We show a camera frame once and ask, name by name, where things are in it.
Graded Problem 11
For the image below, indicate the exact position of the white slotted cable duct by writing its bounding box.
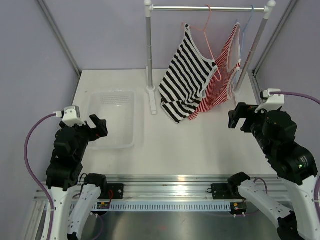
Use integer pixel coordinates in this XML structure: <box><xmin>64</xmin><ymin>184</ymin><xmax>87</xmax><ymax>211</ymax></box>
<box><xmin>91</xmin><ymin>201</ymin><xmax>231</xmax><ymax>212</ymax></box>

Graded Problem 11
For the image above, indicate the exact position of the aluminium mounting rail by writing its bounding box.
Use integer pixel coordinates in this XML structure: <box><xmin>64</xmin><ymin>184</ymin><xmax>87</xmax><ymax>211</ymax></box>
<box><xmin>33</xmin><ymin>174</ymin><xmax>296</xmax><ymax>203</ymax></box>

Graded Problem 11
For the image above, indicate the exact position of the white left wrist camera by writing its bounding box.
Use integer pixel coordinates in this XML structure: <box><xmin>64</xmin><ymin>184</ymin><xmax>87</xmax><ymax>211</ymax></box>
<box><xmin>54</xmin><ymin>105</ymin><xmax>86</xmax><ymax>127</ymax></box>

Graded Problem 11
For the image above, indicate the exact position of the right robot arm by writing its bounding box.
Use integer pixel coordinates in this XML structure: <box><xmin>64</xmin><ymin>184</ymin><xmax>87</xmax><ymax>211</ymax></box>
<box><xmin>226</xmin><ymin>102</ymin><xmax>320</xmax><ymax>240</ymax></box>

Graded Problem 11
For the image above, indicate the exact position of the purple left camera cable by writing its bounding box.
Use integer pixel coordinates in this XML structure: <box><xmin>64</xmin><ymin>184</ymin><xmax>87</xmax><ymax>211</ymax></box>
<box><xmin>24</xmin><ymin>112</ymin><xmax>63</xmax><ymax>240</ymax></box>

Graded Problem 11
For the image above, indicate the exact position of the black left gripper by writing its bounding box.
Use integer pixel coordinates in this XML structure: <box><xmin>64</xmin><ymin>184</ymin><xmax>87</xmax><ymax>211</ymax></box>
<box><xmin>69</xmin><ymin>114</ymin><xmax>107</xmax><ymax>160</ymax></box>

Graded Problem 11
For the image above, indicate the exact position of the purple camera cable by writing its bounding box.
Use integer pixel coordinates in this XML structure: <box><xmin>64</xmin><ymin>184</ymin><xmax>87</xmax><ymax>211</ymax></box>
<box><xmin>269</xmin><ymin>91</ymin><xmax>320</xmax><ymax>105</ymax></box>
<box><xmin>24</xmin><ymin>112</ymin><xmax>63</xmax><ymax>240</ymax></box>

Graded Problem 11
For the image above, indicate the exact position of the red white striped tank top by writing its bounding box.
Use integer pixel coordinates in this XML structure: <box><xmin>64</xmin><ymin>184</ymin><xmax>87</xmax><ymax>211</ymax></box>
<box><xmin>188</xmin><ymin>22</ymin><xmax>242</xmax><ymax>121</ymax></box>

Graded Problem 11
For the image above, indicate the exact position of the pink wire hanger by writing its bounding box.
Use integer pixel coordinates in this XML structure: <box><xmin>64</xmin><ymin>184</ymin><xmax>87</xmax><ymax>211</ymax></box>
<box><xmin>190</xmin><ymin>4</ymin><xmax>222</xmax><ymax>82</ymax></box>

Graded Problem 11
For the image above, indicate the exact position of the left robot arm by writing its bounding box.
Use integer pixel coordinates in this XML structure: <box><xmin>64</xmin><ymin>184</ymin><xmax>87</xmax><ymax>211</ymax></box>
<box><xmin>45</xmin><ymin>114</ymin><xmax>108</xmax><ymax>240</ymax></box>

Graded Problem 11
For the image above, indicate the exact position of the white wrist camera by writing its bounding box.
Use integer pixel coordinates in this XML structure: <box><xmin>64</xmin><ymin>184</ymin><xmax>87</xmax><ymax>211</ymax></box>
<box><xmin>54</xmin><ymin>105</ymin><xmax>86</xmax><ymax>127</ymax></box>
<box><xmin>255</xmin><ymin>88</ymin><xmax>285</xmax><ymax>113</ymax></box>

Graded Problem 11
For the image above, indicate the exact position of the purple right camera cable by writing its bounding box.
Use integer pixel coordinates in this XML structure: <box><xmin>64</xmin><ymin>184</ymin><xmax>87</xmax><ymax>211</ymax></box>
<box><xmin>269</xmin><ymin>91</ymin><xmax>320</xmax><ymax>105</ymax></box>

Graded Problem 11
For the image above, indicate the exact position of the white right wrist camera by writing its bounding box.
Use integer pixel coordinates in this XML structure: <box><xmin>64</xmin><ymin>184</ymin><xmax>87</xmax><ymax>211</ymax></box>
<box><xmin>255</xmin><ymin>88</ymin><xmax>285</xmax><ymax>113</ymax></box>

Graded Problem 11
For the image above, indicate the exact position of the black white striped tank top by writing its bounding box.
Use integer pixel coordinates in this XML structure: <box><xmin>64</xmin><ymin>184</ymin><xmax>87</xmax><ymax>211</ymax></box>
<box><xmin>158</xmin><ymin>23</ymin><xmax>218</xmax><ymax>124</ymax></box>

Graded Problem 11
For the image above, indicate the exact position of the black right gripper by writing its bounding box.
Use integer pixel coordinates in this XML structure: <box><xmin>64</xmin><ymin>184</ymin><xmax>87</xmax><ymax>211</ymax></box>
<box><xmin>228</xmin><ymin>101</ymin><xmax>273</xmax><ymax>154</ymax></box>

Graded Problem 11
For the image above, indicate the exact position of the blue wire hanger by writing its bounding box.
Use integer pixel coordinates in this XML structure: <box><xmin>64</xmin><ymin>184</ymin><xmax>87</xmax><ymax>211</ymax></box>
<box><xmin>232</xmin><ymin>5</ymin><xmax>255</xmax><ymax>104</ymax></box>

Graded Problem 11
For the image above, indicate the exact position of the white clothes rack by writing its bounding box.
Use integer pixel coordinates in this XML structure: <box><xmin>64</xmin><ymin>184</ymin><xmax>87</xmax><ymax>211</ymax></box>
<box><xmin>143</xmin><ymin>0</ymin><xmax>276</xmax><ymax>115</ymax></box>

